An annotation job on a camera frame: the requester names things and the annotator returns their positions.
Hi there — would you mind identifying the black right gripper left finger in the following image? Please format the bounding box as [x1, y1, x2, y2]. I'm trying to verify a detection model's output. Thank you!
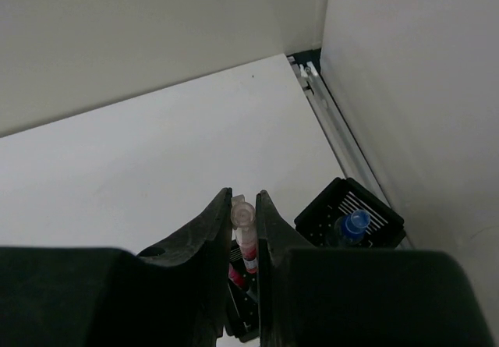
[1, 188, 232, 346]

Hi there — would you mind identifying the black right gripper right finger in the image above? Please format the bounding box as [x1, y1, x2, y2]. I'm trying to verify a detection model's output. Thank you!
[256, 191, 494, 346]

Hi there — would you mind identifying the red gel pen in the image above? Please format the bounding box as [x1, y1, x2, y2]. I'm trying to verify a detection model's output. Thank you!
[228, 264, 246, 290]
[231, 195, 258, 274]

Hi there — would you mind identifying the clear spray bottle blue cap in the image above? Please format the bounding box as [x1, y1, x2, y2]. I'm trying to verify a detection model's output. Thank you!
[334, 210, 370, 247]

